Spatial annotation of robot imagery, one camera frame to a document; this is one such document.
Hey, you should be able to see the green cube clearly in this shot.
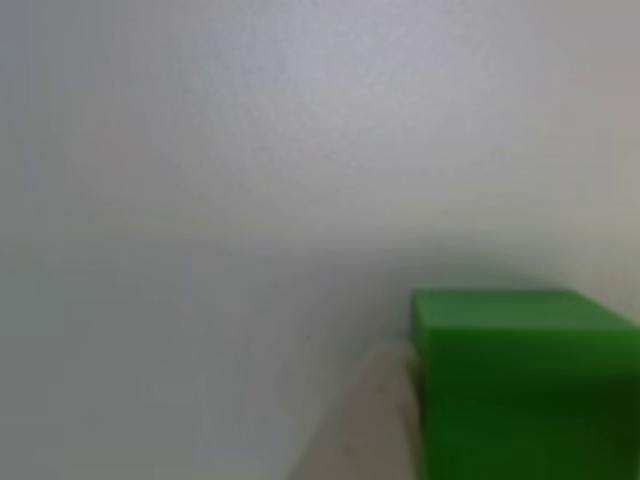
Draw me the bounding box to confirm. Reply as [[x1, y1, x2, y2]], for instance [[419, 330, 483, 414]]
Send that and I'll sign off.
[[410, 288, 640, 480]]

